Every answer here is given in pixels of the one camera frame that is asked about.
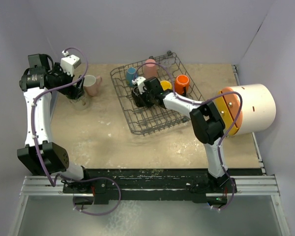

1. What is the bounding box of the black mug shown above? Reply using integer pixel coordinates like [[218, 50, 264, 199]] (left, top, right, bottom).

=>
[[131, 88, 146, 107]]

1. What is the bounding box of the white cat mug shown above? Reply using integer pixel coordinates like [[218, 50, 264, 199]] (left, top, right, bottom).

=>
[[69, 94, 90, 111]]

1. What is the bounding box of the pink mug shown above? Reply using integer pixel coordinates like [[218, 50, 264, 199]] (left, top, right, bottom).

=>
[[84, 75, 102, 97]]

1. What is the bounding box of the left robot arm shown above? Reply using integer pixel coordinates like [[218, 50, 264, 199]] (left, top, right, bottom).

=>
[[17, 49, 91, 193]]

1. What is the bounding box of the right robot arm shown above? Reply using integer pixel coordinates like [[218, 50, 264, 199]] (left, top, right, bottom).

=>
[[132, 76, 229, 192]]

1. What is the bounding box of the yellow mug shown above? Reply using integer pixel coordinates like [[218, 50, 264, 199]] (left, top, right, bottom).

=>
[[160, 80, 173, 90]]

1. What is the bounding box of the pink tumbler cup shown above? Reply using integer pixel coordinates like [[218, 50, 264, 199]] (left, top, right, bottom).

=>
[[143, 59, 158, 79]]

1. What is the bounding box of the orange mug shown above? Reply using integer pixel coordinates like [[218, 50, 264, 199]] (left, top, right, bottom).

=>
[[175, 75, 190, 96]]

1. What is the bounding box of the blue mug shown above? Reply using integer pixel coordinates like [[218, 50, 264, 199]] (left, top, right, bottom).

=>
[[126, 67, 137, 87]]

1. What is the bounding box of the clear glass cup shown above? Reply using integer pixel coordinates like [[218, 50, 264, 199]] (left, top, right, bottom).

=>
[[160, 57, 175, 70]]

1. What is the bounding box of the white cylinder container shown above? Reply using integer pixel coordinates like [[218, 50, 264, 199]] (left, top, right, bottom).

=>
[[222, 84, 276, 135]]

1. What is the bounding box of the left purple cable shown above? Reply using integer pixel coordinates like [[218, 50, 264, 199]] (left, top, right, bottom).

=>
[[31, 47, 122, 217]]

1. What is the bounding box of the purple cable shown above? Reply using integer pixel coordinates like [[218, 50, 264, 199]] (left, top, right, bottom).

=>
[[135, 62, 244, 211], [31, 47, 122, 217]]

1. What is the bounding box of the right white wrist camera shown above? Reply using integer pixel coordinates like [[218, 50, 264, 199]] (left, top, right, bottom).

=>
[[132, 76, 146, 94]]

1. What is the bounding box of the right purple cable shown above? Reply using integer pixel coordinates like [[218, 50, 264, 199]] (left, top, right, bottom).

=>
[[135, 62, 244, 211]]

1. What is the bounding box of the grey wire dish rack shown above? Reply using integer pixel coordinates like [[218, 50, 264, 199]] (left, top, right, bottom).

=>
[[110, 51, 205, 135]]

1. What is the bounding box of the aluminium frame rail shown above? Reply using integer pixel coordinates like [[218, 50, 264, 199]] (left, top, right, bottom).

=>
[[20, 176, 279, 196]]

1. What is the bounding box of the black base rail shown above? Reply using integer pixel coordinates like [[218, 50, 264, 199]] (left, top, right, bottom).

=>
[[33, 168, 264, 205]]

